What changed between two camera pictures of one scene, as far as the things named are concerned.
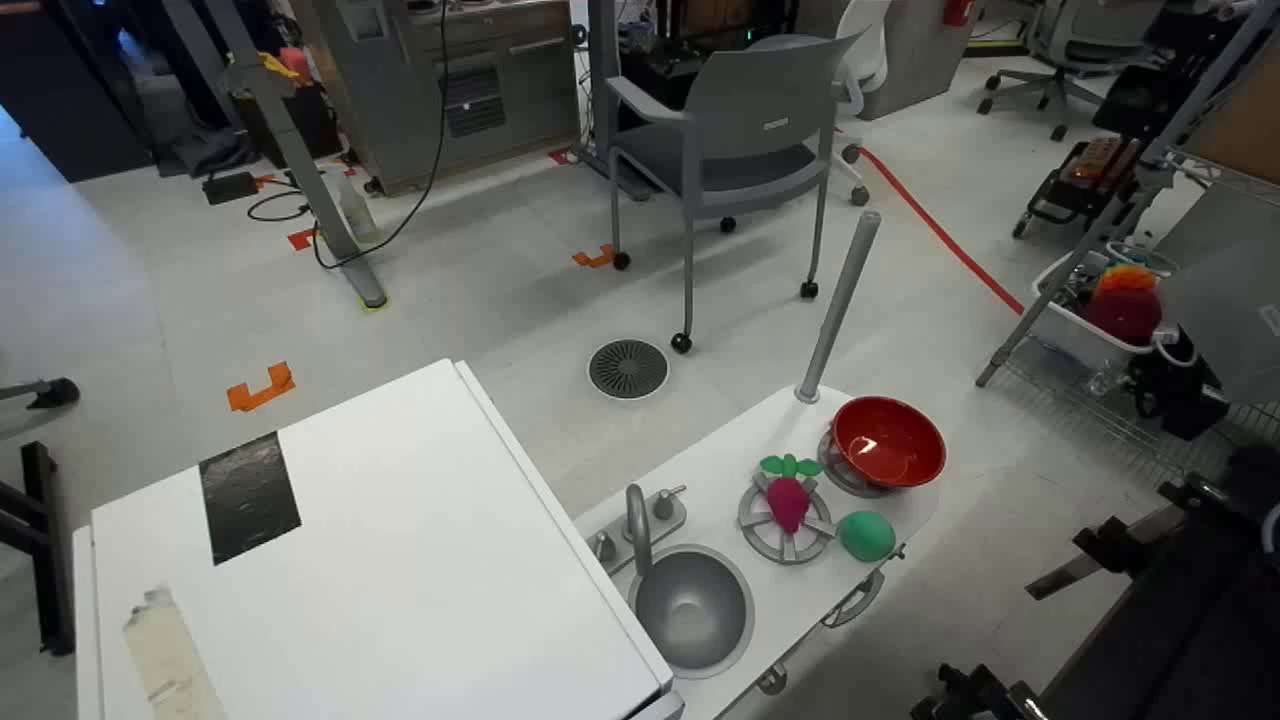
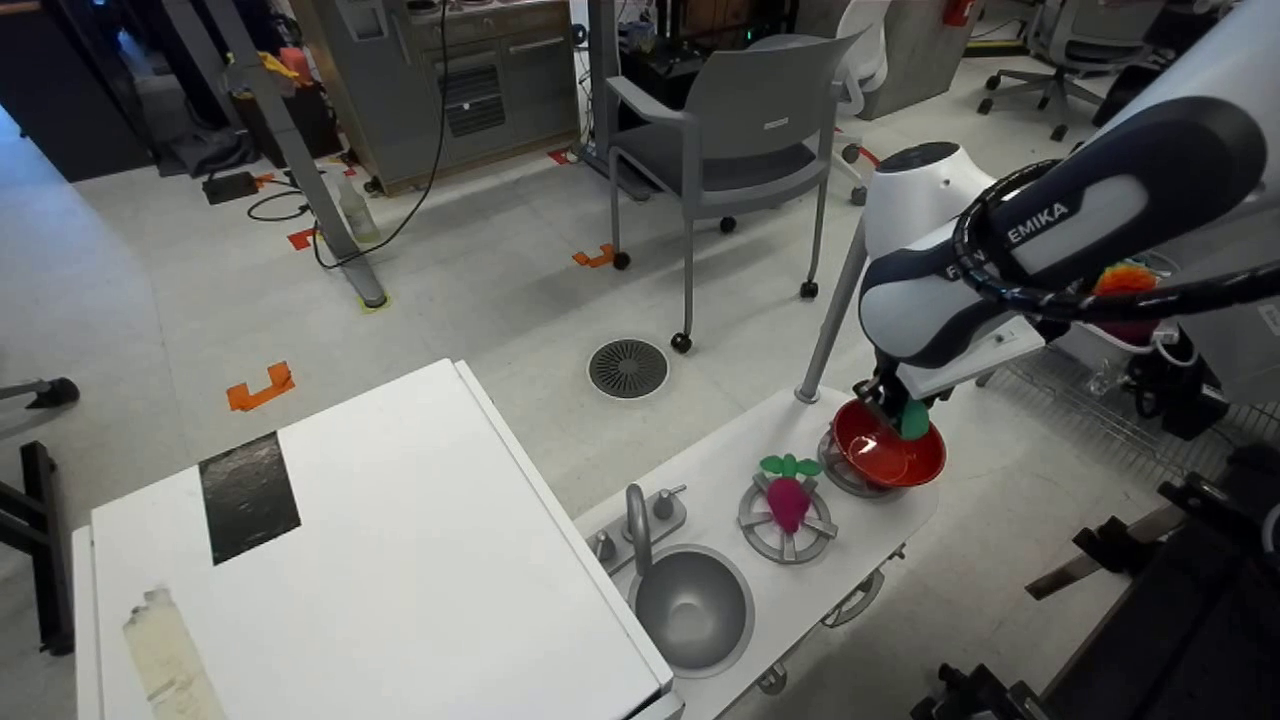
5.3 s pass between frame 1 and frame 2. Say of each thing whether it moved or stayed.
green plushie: moved
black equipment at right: stayed
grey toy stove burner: stayed
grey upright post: stayed
